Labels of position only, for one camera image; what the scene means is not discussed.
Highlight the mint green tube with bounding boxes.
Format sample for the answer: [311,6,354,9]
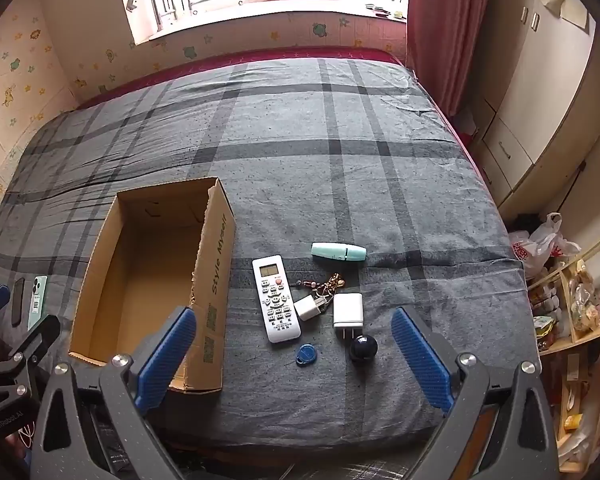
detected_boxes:
[311,241,368,262]

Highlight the cream wardrobe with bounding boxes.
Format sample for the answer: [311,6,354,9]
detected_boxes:
[467,0,600,211]

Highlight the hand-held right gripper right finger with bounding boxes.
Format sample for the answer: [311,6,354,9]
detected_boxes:
[391,307,561,480]

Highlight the large white charger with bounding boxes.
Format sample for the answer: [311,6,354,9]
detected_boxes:
[333,293,364,343]

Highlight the green smartphone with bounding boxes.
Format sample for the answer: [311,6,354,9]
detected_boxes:
[27,275,48,332]

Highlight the grey plaid blanket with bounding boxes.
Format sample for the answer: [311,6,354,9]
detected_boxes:
[0,55,538,448]

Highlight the black smartphone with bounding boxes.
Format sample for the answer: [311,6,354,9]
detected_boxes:
[11,278,26,327]

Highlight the wooden shelf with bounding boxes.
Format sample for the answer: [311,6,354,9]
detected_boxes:
[527,210,600,476]

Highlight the white remote control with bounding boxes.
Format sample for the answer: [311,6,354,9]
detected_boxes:
[252,255,302,344]

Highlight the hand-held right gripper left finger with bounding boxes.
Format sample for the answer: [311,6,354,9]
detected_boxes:
[30,306,198,480]

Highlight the black round ball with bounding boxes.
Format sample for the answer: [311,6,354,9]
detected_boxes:
[348,333,379,363]

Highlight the small white charger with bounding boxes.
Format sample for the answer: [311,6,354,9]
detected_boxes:
[293,295,322,322]

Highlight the brown cardboard box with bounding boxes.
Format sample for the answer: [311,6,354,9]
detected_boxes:
[69,176,237,393]

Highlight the red curtain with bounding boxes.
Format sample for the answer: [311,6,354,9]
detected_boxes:
[405,0,496,136]

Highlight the beaded keychain with keys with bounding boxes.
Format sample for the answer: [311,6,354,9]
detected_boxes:
[292,272,345,311]

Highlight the white plastic bag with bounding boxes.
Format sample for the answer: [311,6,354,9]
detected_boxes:
[510,212,581,281]

